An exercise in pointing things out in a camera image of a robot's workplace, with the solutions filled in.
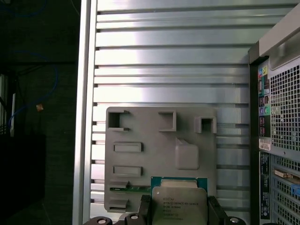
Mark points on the black rear label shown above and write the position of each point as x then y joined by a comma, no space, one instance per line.
264,185

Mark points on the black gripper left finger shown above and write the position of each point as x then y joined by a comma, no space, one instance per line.
145,206

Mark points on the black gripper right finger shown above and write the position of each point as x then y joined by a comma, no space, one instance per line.
216,211

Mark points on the small brown tag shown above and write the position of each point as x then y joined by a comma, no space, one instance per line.
39,108

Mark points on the black open PC case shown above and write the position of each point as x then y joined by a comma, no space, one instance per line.
288,28

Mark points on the silver-topped CPU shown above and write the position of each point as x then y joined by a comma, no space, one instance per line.
180,201

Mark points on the grey plastic parts rack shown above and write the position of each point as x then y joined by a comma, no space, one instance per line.
152,136

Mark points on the rear port panel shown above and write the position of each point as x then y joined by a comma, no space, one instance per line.
264,105

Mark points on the blue expansion slot clip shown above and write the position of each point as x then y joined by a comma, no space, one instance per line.
295,190

